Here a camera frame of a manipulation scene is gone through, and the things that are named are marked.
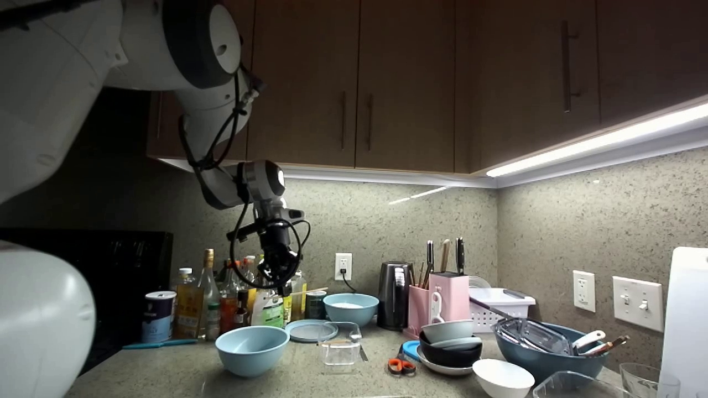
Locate blue flat lid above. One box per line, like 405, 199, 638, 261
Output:
398, 339, 424, 362

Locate red label sauce bottle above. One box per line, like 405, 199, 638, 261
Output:
220, 267, 251, 333

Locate pink utensil holder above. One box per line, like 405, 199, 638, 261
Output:
405, 284, 433, 335

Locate clear plastic container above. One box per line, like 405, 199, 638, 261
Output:
530, 369, 628, 398

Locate black bowl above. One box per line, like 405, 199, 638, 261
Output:
419, 335, 484, 369

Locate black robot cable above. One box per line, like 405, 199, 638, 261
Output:
176, 63, 315, 292

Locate pink knife block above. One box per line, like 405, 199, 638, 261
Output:
426, 272, 474, 324

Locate white plastic basket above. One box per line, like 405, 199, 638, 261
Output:
466, 284, 538, 333

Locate small dark jar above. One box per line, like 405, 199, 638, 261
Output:
306, 288, 330, 320

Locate light blue bowl white inside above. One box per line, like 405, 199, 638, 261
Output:
321, 292, 380, 329

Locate brown wooden upper cabinets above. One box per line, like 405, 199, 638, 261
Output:
147, 0, 708, 177

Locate white handled utensil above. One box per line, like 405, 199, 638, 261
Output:
570, 328, 609, 354

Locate large dark blue bowl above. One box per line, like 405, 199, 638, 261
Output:
492, 320, 609, 385

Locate white wall outlet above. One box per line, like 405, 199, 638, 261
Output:
334, 250, 353, 283

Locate metal whisk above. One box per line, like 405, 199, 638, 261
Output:
494, 315, 576, 357

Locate under cabinet light strip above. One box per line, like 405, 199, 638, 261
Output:
484, 100, 708, 182

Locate pale oil bottle white cap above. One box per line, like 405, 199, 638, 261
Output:
172, 266, 201, 340

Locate blue round plate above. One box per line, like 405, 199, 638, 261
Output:
284, 315, 340, 345

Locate yellow cap oil bottle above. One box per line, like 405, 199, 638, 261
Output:
287, 269, 310, 320

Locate light blue ceramic bowl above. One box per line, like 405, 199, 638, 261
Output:
212, 323, 293, 380

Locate grey blue bowl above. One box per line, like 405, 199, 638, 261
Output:
419, 319, 476, 348

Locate wide white switch plate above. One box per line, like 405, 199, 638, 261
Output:
611, 275, 667, 333

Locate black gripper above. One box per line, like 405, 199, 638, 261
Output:
255, 207, 300, 298

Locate tall gold cap bottle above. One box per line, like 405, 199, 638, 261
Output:
197, 246, 221, 343

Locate narrow white switch plate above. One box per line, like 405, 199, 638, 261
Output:
570, 267, 597, 314

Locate black plug with cord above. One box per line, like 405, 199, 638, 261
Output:
337, 267, 358, 293

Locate clear glass bowl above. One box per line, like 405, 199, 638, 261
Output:
317, 319, 365, 372

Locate white cutting board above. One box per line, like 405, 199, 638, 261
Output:
657, 246, 708, 398

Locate small white bowl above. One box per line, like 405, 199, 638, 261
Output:
472, 357, 538, 398

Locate orange handled scissors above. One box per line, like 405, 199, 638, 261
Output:
386, 356, 419, 376

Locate black appliance panel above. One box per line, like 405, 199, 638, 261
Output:
0, 227, 176, 372

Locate dark cabinet door handle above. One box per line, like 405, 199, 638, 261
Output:
337, 91, 350, 151
365, 92, 377, 152
561, 18, 580, 112

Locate white blue cylinder container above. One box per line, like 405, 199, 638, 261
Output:
142, 289, 179, 345

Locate wooden handled utensil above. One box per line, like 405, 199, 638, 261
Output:
588, 333, 630, 357

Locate green label bottle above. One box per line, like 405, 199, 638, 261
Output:
252, 288, 289, 329

